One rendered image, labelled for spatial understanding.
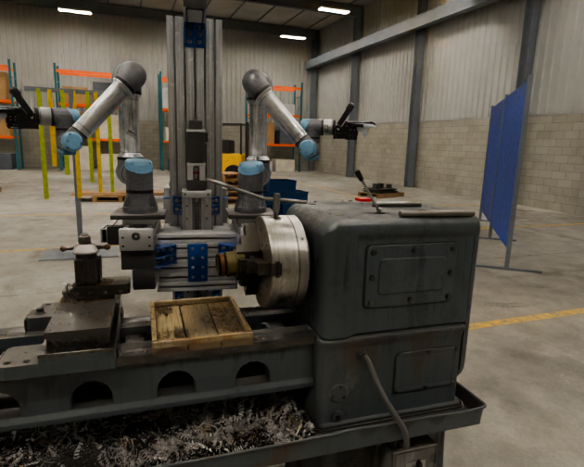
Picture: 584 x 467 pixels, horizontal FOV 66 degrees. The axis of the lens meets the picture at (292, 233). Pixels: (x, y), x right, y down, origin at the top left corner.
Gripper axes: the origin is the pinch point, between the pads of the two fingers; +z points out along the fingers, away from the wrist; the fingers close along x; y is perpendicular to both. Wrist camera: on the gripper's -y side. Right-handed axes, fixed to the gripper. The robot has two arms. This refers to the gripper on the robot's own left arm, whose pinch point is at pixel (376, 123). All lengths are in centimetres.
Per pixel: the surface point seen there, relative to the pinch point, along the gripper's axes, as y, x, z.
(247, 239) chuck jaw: 33, 77, -43
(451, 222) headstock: 25, 68, 25
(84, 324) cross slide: 46, 118, -79
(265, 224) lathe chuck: 25, 82, -35
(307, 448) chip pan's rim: 89, 108, -17
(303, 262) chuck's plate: 35, 87, -22
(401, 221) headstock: 24, 76, 8
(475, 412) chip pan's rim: 91, 80, 39
